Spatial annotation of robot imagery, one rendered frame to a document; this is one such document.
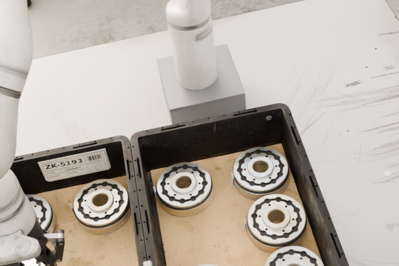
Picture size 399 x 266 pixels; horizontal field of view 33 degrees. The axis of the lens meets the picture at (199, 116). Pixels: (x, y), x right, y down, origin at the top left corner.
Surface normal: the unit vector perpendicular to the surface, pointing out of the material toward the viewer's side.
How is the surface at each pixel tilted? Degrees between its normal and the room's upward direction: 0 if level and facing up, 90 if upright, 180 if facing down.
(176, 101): 0
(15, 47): 53
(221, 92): 0
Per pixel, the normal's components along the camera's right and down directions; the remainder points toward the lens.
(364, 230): -0.10, -0.66
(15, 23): 0.62, -0.25
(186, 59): -0.28, 0.73
